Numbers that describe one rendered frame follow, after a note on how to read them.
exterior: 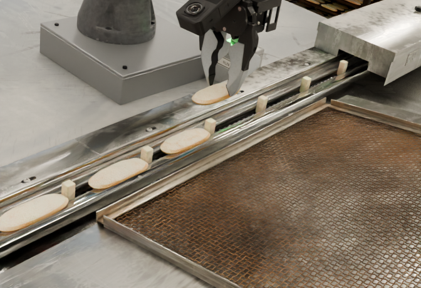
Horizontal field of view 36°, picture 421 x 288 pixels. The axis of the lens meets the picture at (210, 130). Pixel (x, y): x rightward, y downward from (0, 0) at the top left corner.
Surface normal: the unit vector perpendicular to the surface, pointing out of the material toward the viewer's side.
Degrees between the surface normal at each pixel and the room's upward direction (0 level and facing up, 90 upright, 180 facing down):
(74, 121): 0
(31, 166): 0
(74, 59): 90
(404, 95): 0
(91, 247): 10
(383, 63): 90
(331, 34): 90
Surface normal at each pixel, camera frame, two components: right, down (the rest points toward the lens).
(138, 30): 0.63, 0.22
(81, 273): 0.02, -0.91
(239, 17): -0.65, 0.29
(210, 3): -0.21, -0.63
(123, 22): 0.26, 0.26
